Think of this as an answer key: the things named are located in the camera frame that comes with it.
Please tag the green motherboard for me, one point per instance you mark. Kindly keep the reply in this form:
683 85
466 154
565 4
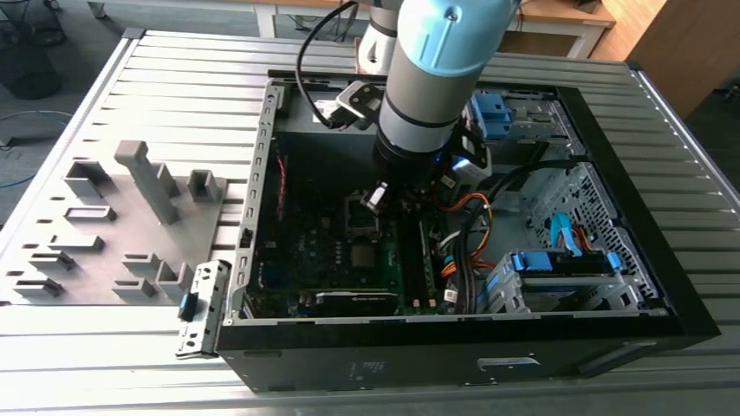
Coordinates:
325 260

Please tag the grey parts rack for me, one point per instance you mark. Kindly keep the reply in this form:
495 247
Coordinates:
133 242

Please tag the blue drive bay latch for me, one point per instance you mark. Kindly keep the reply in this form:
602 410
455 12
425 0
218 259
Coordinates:
494 286
498 129
491 106

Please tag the CPU with silver top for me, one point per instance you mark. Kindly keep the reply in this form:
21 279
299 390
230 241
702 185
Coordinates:
365 255

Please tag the silver metal disk bay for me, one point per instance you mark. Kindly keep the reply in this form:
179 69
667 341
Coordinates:
578 288

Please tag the hard disk in blue carrier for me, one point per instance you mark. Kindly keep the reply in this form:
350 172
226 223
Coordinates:
533 261

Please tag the wooden desk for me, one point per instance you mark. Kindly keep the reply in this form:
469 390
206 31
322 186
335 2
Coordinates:
567 17

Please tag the black PC case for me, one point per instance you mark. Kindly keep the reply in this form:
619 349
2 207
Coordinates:
405 359

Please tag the silver metal drive cage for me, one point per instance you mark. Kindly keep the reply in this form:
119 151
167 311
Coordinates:
533 151

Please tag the green RAM stick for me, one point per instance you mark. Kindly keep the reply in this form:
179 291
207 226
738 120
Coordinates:
427 260

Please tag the black graphics card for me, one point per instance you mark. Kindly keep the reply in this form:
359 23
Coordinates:
353 301

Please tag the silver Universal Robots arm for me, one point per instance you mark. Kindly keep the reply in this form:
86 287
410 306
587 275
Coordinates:
422 108

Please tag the metal bracket with blue clip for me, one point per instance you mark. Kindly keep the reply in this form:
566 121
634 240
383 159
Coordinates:
203 277

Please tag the wooden cabinet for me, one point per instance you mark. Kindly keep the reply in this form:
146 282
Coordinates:
682 43

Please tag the black office chair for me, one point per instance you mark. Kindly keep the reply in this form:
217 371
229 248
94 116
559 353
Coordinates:
33 78

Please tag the grey power supply unit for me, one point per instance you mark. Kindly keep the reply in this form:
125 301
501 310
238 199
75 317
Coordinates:
313 156

